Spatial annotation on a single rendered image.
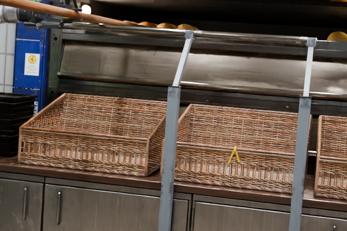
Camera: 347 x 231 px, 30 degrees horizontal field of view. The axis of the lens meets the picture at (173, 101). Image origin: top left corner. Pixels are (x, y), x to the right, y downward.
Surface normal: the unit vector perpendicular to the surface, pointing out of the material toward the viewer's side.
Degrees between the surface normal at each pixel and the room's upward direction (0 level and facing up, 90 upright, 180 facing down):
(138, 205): 90
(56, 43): 90
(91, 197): 90
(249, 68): 70
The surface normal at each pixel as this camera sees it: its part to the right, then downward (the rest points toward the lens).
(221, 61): -0.18, -0.29
